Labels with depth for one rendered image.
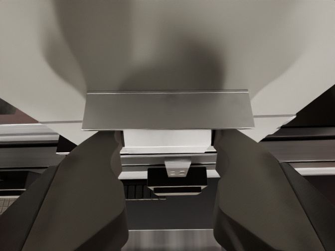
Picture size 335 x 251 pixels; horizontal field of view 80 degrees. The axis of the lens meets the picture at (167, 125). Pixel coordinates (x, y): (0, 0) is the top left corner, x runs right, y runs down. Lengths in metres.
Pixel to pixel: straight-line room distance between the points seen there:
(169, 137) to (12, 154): 0.49
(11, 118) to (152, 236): 0.20
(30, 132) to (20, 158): 0.29
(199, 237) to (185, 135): 0.11
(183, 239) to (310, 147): 0.41
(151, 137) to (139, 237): 0.11
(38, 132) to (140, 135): 0.17
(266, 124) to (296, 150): 0.38
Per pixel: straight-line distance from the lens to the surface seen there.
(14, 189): 0.53
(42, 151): 0.57
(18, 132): 0.32
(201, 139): 0.18
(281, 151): 0.53
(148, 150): 0.21
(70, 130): 0.18
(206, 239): 0.24
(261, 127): 0.18
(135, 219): 0.75
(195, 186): 0.42
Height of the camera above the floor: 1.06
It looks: 22 degrees down
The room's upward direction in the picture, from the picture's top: 179 degrees clockwise
